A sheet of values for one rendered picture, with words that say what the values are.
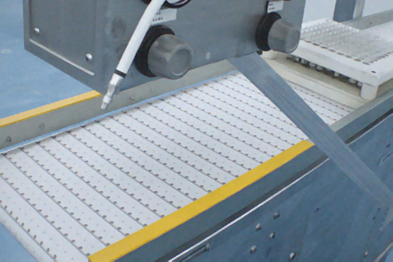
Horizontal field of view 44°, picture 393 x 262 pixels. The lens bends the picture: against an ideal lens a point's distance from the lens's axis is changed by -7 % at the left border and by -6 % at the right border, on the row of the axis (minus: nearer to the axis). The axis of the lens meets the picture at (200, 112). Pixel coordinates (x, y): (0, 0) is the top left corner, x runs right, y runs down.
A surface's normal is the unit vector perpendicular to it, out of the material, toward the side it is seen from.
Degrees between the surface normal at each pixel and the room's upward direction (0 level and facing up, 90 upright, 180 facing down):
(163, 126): 0
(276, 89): 87
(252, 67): 87
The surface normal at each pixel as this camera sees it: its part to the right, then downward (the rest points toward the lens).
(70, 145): 0.10, -0.89
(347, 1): -0.68, 0.26
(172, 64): 0.73, 0.37
